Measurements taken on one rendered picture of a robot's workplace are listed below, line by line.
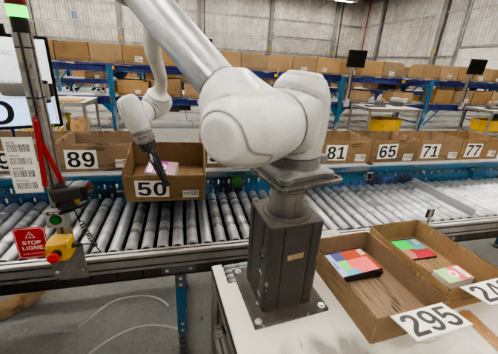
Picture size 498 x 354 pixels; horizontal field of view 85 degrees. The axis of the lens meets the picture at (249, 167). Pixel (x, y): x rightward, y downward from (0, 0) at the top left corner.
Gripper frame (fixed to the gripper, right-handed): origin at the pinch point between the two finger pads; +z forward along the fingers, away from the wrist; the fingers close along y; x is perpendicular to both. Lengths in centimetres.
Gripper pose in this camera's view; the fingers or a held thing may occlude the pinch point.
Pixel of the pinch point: (164, 179)
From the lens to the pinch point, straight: 138.8
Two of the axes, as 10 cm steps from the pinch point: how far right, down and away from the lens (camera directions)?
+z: 2.8, 8.7, 4.1
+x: 9.3, -3.5, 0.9
